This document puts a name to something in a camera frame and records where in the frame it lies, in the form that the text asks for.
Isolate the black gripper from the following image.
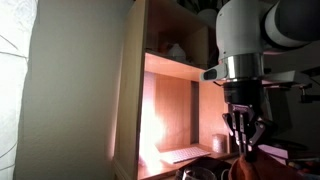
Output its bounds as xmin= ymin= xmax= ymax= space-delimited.
xmin=221 ymin=79 xmax=278 ymax=163

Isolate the orange terry towel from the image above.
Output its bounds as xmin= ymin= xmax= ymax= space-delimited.
xmin=228 ymin=148 xmax=305 ymax=180

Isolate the clear glass jar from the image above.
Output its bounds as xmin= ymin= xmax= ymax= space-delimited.
xmin=181 ymin=166 xmax=218 ymax=180

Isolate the pink-edged book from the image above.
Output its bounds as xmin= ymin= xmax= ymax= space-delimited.
xmin=265 ymin=143 xmax=290 ymax=161

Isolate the multicolour felt ball mat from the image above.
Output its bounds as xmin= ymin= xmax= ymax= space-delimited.
xmin=287 ymin=160 xmax=320 ymax=175

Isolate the white keyboard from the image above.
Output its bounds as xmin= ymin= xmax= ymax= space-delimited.
xmin=159 ymin=146 xmax=212 ymax=165

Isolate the white bottle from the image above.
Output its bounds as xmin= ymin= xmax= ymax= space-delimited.
xmin=166 ymin=43 xmax=187 ymax=63

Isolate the wooden shelf unit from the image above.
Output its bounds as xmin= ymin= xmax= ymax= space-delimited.
xmin=111 ymin=0 xmax=239 ymax=180

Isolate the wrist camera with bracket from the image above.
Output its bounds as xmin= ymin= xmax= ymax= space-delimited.
xmin=199 ymin=63 xmax=230 ymax=83

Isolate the black camera stand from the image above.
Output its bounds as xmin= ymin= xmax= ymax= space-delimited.
xmin=297 ymin=65 xmax=320 ymax=105

